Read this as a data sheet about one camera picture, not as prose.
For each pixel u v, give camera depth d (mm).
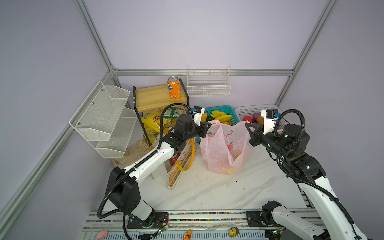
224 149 748
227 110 1119
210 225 732
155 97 835
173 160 855
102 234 685
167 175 743
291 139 426
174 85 748
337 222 373
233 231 686
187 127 606
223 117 1107
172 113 905
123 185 416
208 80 1073
